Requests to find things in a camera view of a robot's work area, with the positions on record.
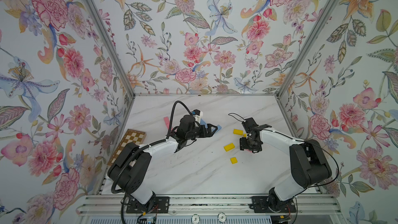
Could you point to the aluminium frame post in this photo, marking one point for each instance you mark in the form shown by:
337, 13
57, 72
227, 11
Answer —
314, 33
107, 41

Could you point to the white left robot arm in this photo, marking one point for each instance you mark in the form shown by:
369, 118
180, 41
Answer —
129, 170

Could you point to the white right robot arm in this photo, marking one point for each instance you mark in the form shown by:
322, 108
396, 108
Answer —
308, 164

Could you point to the aluminium frame post right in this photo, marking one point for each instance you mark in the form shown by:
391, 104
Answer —
314, 33

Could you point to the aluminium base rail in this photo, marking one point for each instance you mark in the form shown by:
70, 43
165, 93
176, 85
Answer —
306, 204

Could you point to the aluminium frame post left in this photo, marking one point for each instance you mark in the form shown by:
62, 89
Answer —
107, 41

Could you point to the yellow rectangular block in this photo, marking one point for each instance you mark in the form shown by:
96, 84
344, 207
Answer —
238, 132

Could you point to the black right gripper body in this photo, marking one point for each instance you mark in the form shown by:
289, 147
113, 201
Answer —
246, 143

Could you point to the light blue long block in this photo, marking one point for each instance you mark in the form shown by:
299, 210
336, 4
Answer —
203, 122

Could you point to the small yellow cube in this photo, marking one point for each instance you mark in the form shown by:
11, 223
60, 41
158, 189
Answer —
233, 160

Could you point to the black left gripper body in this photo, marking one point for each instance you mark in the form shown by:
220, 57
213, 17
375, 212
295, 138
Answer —
195, 133

